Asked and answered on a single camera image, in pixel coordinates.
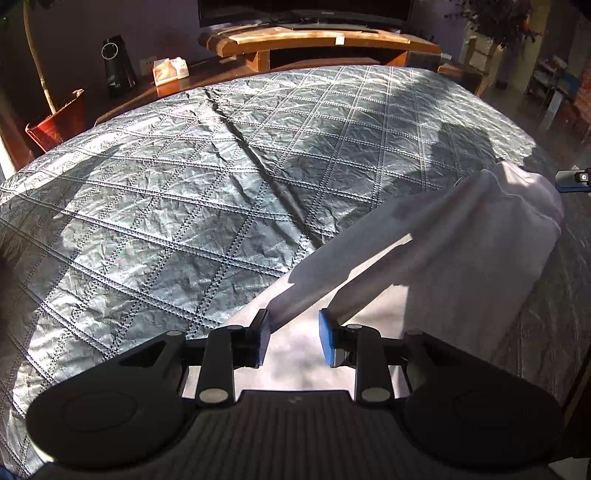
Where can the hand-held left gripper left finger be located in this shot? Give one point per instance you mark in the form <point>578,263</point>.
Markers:
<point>261,339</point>

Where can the red plant pot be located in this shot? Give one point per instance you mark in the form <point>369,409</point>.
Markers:
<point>55,124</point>

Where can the black television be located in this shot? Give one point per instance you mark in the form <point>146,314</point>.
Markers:
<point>300,11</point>

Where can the white wall socket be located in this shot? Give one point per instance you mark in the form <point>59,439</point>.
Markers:
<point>147,64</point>

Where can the orange tissue box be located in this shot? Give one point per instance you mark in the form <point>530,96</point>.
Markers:
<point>170,71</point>

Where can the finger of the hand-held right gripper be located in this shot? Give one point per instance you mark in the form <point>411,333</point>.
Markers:
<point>575,180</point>

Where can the black speaker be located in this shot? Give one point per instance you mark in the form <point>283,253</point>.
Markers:
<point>119,67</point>

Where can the green potted tree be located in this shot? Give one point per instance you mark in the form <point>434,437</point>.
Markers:
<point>41,60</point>

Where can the light pink pants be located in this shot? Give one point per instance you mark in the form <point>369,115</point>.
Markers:
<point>438,258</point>

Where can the wooden tv stand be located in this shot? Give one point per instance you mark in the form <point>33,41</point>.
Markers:
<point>295,40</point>

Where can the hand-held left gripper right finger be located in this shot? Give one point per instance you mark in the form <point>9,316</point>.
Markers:
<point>328,339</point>

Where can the grey quilted mat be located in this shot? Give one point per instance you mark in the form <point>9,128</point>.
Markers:
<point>161,221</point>

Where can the metal storage rack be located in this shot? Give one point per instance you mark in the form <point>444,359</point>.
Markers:
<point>558,87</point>

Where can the purple leafed plant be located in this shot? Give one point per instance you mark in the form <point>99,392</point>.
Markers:
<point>498,18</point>

